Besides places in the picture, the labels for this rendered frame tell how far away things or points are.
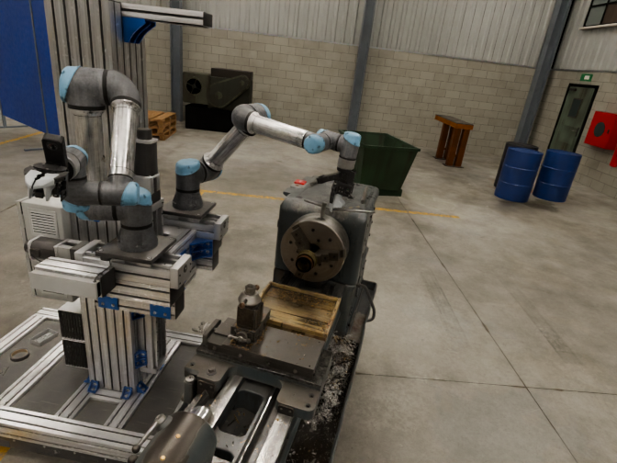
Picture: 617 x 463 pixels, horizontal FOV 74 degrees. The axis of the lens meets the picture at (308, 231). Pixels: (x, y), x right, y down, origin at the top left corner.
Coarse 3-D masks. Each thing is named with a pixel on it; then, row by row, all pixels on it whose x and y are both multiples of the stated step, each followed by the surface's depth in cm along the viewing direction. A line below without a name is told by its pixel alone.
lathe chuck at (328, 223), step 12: (312, 216) 194; (288, 228) 192; (312, 228) 189; (324, 228) 187; (336, 228) 190; (288, 240) 194; (312, 240) 191; (324, 240) 189; (336, 240) 187; (288, 252) 196; (288, 264) 199; (324, 264) 193; (336, 264) 192; (312, 276) 197; (324, 276) 196
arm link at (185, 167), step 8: (184, 160) 202; (192, 160) 202; (176, 168) 197; (184, 168) 195; (192, 168) 196; (200, 168) 203; (176, 176) 199; (184, 176) 197; (192, 176) 198; (200, 176) 203; (176, 184) 200; (184, 184) 198; (192, 184) 199
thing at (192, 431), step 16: (160, 416) 91; (176, 416) 92; (192, 416) 92; (208, 416) 98; (160, 432) 89; (176, 432) 88; (192, 432) 89; (208, 432) 91; (144, 448) 86; (160, 448) 84; (176, 448) 84; (192, 448) 86; (208, 448) 90
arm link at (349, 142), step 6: (348, 132) 171; (354, 132) 174; (342, 138) 173; (348, 138) 170; (354, 138) 170; (360, 138) 172; (342, 144) 172; (348, 144) 171; (354, 144) 171; (342, 150) 173; (348, 150) 172; (354, 150) 172; (342, 156) 174; (348, 156) 173; (354, 156) 174
